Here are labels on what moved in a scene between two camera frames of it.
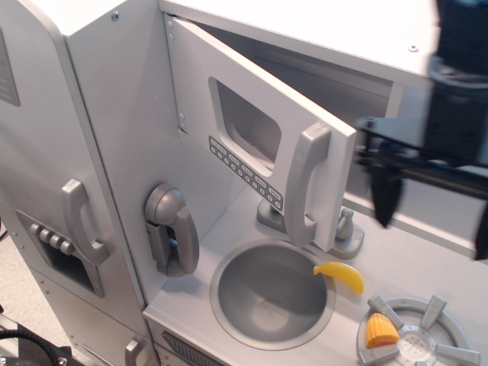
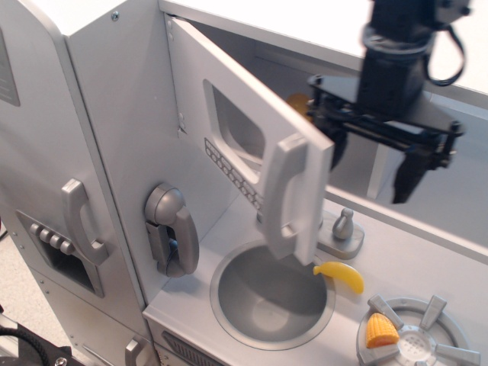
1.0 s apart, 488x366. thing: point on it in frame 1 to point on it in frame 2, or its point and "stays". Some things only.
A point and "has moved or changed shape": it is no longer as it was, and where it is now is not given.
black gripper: [454, 130] to [386, 97]
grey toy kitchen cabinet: [183, 180] stays
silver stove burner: [428, 335] stays
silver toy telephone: [172, 231] stays
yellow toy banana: [341, 270] stays
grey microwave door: [255, 120] has moved or changed shape
